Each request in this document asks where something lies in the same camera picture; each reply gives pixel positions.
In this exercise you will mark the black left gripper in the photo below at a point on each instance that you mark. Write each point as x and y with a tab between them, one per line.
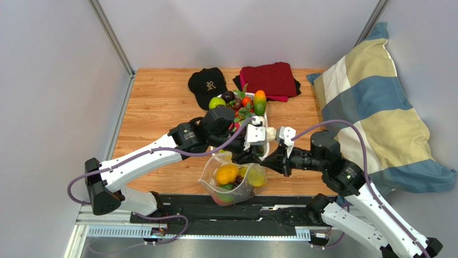
245	157

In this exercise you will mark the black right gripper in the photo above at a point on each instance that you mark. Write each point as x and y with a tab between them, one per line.
283	159

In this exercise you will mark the dark purple grape bunch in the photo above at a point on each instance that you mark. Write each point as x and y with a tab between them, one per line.
238	180

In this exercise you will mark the yellow orange mango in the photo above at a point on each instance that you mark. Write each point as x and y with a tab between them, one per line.
227	174

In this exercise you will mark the clear dotted zip bag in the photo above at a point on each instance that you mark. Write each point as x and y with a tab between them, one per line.
241	193

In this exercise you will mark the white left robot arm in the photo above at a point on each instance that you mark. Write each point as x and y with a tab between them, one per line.
107	181

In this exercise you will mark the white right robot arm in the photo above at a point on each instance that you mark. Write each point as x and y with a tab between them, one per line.
386	234

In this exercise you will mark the yellow green star fruit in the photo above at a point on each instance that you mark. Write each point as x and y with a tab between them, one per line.
256	176

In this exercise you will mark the white perforated fruit basket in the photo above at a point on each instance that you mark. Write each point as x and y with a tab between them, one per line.
244	105

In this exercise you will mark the white garlic bulb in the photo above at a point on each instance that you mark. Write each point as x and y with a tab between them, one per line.
271	133

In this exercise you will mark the green apple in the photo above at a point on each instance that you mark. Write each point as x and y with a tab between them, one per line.
228	186

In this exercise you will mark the papaya orange green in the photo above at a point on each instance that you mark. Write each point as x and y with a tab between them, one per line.
259	103

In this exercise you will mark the dark purple mangosteen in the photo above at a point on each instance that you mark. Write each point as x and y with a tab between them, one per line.
228	96

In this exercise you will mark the dark red folded cloth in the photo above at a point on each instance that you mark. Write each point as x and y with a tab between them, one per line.
276	80

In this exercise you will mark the black baseball cap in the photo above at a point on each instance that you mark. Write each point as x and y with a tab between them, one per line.
207	84

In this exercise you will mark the blue yellow checked pillow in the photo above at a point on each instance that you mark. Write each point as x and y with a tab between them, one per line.
369	113

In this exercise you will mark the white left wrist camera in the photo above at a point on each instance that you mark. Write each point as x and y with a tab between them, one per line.
255	132

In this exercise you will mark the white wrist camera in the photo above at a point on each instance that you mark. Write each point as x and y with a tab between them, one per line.
255	132
286	134

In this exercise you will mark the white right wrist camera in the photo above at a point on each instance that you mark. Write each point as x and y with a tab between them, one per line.
286	134

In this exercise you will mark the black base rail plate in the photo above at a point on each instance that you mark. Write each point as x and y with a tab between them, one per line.
259	216

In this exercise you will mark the aluminium frame post right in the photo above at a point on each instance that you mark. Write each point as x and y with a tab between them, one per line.
373	19

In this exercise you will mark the aluminium frame post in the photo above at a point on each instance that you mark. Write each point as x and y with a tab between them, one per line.
373	19
111	35

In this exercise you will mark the aluminium frame post left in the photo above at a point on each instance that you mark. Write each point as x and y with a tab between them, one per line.
111	35

